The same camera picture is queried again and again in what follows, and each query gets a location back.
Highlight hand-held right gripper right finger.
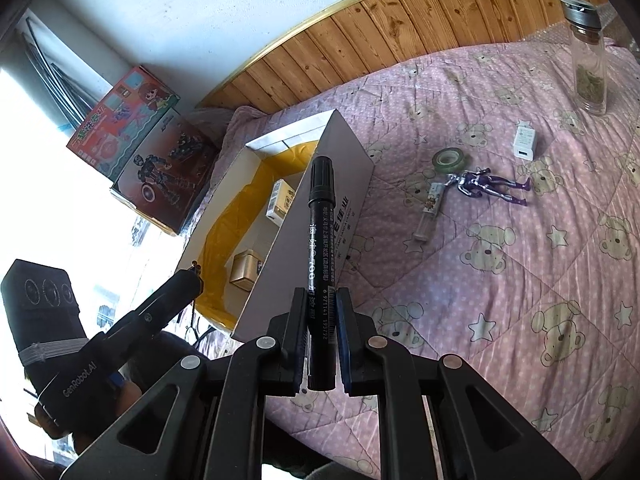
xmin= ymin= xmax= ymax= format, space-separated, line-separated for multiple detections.
xmin=335 ymin=286 xmax=583 ymax=480

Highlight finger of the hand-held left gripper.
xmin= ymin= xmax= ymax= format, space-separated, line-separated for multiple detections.
xmin=102 ymin=269 xmax=202 ymax=342
xmin=107 ymin=281 xmax=204 ymax=362

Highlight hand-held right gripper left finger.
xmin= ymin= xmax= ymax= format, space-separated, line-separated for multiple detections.
xmin=60 ymin=287 xmax=308 ymax=480

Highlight black marker pen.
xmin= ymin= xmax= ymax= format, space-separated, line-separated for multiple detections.
xmin=302 ymin=155 xmax=337 ymax=391

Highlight gold tin box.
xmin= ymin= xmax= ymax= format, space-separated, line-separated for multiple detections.
xmin=230 ymin=250 xmax=266 ymax=292

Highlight yellow tissue packet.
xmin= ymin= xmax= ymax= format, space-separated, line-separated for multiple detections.
xmin=265 ymin=179 xmax=298 ymax=226

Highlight white cardboard box yellow lining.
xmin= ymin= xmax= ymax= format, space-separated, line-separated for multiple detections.
xmin=175 ymin=109 xmax=376 ymax=343

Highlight clear printed tube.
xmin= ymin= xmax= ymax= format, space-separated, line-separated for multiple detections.
xmin=414 ymin=182 xmax=446 ymax=241

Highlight purple silver toy figure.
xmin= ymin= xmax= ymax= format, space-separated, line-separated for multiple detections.
xmin=445 ymin=170 xmax=532 ymax=207

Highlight green tape roll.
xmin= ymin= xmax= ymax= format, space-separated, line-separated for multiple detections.
xmin=431 ymin=148 xmax=471 ymax=168

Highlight white charger plug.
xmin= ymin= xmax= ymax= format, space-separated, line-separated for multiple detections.
xmin=511 ymin=122 xmax=540 ymax=162

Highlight black rimmed glasses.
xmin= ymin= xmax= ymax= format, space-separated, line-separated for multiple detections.
xmin=177 ymin=305 xmax=221 ymax=348

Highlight brown robot figure toy box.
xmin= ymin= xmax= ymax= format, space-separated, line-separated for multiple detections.
xmin=110 ymin=110 xmax=221 ymax=237

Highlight colourful cartoon toy box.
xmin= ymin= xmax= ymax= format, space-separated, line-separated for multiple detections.
xmin=66 ymin=65 xmax=181 ymax=181

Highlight grey metal rods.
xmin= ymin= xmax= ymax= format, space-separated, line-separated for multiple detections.
xmin=22 ymin=15 xmax=98 ymax=128

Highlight wooden headboard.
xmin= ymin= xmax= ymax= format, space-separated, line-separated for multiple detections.
xmin=197 ymin=0 xmax=616 ymax=116

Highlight glass bottle with metal lid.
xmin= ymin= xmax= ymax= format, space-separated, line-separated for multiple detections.
xmin=559 ymin=0 xmax=608 ymax=117

